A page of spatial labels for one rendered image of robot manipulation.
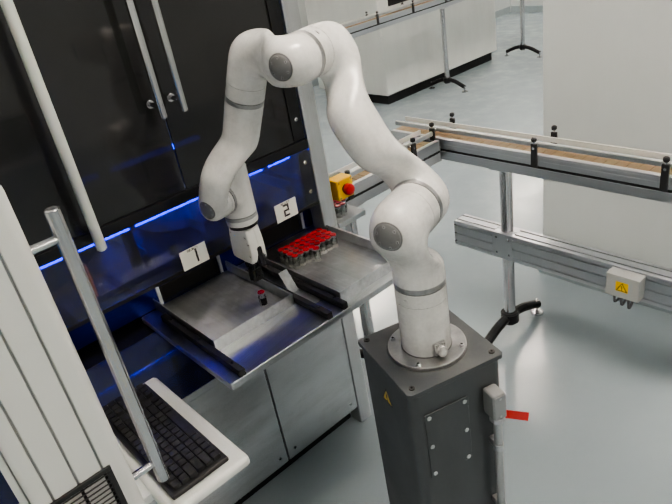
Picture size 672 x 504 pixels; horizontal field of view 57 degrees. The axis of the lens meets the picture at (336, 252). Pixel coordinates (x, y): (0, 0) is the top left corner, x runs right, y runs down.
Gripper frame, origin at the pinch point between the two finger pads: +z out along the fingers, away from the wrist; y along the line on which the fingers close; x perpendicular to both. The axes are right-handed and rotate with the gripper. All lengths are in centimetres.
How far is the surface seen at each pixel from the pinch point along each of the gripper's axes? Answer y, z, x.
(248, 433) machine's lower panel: -19, 67, -7
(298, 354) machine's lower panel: -19, 50, 19
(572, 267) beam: 28, 50, 119
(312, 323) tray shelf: 18.3, 10.8, 2.6
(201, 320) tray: -9.2, 10.8, -15.2
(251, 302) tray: -4.4, 10.7, -1.3
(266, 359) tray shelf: 20.2, 10.8, -14.2
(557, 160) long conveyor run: 22, 6, 116
